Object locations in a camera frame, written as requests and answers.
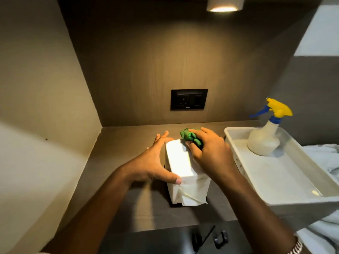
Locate person's left forearm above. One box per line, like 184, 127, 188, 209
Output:
41, 167, 133, 254

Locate person's right hand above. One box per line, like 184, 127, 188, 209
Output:
185, 127, 237, 183

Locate person's right forearm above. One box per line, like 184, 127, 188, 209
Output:
212, 169, 305, 254

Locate black wall socket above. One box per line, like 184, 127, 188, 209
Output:
170, 89, 209, 111

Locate white towel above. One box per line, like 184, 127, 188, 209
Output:
296, 144, 339, 254

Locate green cleaning cloth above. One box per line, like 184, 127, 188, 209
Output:
180, 128, 204, 150

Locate silver wrist bracelet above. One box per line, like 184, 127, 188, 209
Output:
287, 235, 304, 254

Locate black cabinet handle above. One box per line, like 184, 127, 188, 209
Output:
213, 230, 229, 250

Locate white plastic tray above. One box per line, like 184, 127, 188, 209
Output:
224, 126, 339, 218

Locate white ceiling lamp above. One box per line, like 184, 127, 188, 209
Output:
206, 0, 246, 12

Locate white spray bottle yellow nozzle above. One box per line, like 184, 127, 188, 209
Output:
247, 97, 293, 157

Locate person's left hand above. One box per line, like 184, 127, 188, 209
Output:
120, 131, 183, 185

